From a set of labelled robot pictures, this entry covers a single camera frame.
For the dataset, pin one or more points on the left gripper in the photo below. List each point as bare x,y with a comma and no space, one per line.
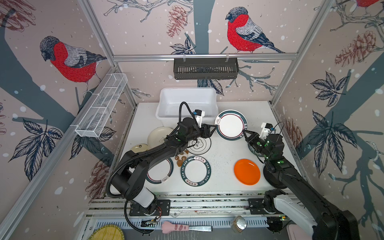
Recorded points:
207,134

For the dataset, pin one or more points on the white plate with flower outline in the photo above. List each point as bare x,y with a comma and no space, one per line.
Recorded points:
200,146

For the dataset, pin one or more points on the blue green patterned plate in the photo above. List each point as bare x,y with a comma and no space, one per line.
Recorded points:
254,152

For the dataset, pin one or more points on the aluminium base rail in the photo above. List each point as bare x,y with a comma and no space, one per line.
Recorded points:
183,206

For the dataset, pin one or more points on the cream round plate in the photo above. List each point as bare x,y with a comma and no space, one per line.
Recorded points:
157,136

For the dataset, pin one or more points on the orange plate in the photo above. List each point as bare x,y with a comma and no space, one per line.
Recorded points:
247,172

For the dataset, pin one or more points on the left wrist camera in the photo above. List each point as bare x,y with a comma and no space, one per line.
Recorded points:
199,115

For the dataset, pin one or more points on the metal cup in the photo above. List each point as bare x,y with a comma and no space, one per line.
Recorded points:
238,224

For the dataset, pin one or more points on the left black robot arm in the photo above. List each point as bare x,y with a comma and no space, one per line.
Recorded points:
128,179

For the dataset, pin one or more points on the yellow woven mat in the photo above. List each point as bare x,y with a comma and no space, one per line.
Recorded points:
108,232

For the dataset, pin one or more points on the pink tray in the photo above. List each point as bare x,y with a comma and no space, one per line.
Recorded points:
295,232

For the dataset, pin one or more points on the black plate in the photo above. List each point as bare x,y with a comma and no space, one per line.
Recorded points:
272,180

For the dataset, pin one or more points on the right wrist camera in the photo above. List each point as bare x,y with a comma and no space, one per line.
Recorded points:
266,130

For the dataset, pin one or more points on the small yellowish saucer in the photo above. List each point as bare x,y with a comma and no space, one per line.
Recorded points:
140,148

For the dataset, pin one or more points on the white plate dark lettered rim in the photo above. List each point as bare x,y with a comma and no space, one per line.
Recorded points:
196,171

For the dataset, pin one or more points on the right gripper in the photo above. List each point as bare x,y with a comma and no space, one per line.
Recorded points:
253,138

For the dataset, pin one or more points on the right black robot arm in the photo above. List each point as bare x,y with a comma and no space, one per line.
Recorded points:
319,218

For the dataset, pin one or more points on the white plate green rim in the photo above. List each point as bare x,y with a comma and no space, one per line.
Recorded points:
230,125
161,172

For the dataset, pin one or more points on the white plastic bin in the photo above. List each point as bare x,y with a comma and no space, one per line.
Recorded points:
204,99

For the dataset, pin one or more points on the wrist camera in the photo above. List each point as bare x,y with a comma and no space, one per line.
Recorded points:
199,115
266,130

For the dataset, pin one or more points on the pink handled scraper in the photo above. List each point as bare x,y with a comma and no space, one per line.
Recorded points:
168,227

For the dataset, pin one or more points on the white wire mesh shelf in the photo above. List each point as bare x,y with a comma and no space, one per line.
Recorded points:
99,112

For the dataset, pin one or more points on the black hanging basket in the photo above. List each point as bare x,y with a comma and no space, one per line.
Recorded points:
206,69

